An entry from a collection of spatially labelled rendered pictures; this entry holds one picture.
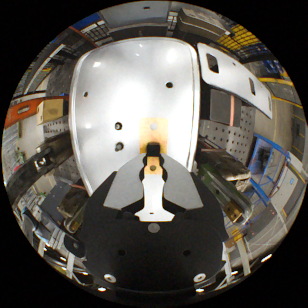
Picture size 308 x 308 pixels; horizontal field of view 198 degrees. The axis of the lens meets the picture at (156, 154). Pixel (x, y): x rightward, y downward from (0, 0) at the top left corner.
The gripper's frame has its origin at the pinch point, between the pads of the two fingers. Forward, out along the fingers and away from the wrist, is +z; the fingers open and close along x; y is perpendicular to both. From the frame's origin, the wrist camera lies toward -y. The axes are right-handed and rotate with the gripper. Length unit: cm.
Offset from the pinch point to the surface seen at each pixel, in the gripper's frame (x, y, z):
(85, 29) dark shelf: -17.5, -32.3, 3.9
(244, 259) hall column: 517, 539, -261
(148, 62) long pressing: -1.1, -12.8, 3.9
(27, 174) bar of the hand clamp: -19.7, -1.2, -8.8
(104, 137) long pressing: -7.5, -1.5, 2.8
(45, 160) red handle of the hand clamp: -18.1, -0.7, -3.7
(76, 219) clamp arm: -19.6, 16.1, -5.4
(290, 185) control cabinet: 763, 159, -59
